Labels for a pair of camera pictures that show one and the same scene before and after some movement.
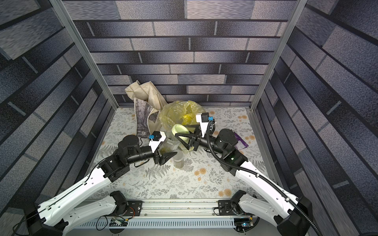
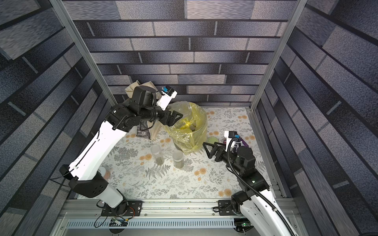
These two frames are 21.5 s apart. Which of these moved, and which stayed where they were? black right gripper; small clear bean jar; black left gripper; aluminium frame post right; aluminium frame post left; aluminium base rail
Moved: black left gripper; black right gripper
Stayed: aluminium frame post left; small clear bean jar; aluminium base rail; aluminium frame post right
